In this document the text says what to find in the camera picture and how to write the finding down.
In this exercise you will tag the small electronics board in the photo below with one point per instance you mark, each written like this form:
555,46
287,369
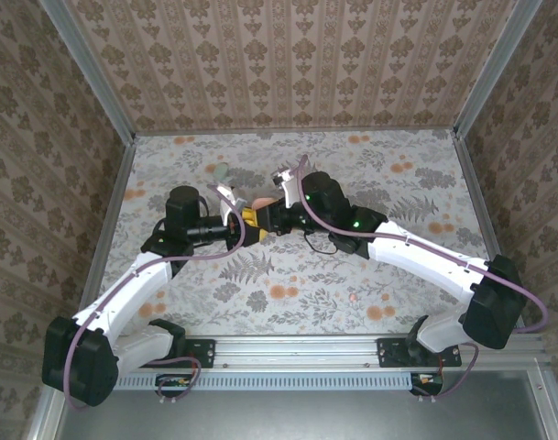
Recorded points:
427,379
173,381

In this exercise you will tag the aluminium table edge rail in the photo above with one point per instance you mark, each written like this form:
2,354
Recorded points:
283,131
112,215
474,183

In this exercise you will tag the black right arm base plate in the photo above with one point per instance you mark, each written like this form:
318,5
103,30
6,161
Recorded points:
388,353

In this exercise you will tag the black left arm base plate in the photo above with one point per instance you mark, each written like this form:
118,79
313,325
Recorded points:
205,353

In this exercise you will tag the aluminium mounting rail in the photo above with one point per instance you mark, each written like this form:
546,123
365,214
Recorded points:
297,350

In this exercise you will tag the grey metal tray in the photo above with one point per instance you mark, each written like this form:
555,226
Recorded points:
306,417

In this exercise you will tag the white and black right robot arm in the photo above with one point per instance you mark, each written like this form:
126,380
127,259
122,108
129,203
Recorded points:
425,256

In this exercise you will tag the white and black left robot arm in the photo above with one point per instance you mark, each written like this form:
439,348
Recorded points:
132,289

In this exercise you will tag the aluminium frame post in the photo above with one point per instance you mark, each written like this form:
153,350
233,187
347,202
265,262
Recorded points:
86,69
498,69

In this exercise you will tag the pink earbud charging case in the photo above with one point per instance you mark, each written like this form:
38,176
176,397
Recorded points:
264,202

